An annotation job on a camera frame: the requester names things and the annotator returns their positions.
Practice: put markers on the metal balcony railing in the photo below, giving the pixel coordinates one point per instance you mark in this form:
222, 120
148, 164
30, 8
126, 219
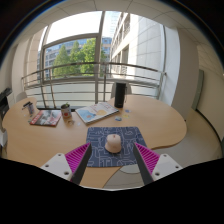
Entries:
93, 64

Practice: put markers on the black and grey printer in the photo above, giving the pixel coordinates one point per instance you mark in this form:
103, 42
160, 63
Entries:
4, 100

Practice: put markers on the black cylindrical bottle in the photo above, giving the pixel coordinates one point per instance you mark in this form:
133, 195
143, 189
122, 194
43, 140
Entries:
120, 95

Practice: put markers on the printed tin can with plant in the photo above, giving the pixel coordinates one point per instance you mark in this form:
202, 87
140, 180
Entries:
66, 112

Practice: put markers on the crumpled clear wrapper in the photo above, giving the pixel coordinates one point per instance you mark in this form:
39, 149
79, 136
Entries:
70, 122

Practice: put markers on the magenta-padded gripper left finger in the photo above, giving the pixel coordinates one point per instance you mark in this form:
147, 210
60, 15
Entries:
56, 165

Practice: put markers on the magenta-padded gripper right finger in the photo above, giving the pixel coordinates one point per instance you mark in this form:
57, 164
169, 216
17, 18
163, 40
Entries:
166, 165

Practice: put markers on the pale pink computer mouse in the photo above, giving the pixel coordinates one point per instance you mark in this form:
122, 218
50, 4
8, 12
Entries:
113, 144

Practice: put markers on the small blue sticker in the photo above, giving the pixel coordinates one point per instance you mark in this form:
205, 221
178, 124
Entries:
128, 111

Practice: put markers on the light blue picture book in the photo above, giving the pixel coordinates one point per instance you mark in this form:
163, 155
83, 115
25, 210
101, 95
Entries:
96, 112

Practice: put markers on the yellow round sticker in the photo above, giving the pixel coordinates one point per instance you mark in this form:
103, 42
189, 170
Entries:
125, 116

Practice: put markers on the blue patterned mouse pad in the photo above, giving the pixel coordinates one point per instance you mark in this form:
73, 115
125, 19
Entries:
96, 150

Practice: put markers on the red and dark magazine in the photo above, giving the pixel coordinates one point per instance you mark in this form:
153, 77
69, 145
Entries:
46, 117

